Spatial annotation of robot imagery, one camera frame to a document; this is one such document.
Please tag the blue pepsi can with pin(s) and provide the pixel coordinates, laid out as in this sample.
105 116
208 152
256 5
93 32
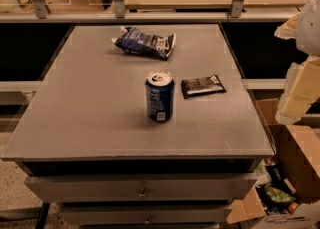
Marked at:
159 88

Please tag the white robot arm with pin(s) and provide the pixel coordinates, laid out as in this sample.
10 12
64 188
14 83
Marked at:
302 82

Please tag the black snack wrapper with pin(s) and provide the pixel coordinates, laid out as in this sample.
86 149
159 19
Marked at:
201 86

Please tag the blue chip bag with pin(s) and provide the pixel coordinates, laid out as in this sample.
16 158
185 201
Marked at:
134 41

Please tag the grey lower drawer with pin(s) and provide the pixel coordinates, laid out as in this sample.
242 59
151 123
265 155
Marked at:
146 214

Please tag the grey drawer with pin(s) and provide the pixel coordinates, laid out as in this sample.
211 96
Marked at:
146 214
141 187

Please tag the grey upper drawer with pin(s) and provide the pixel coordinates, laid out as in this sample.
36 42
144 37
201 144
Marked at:
141 187

